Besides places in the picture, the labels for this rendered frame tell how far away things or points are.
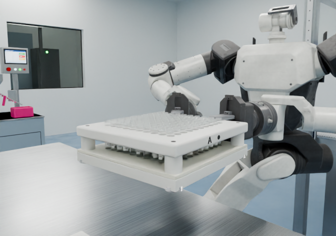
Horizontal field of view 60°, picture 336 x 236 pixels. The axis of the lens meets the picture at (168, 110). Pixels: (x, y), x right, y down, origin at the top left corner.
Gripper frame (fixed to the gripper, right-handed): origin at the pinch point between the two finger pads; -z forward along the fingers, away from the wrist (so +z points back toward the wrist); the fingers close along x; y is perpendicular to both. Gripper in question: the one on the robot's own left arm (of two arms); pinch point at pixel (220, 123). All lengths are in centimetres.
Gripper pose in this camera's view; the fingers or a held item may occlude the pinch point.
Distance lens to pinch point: 65.2
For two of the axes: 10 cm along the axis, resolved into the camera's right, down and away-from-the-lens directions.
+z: 7.3, -0.6, 6.8
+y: -6.8, -0.9, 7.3
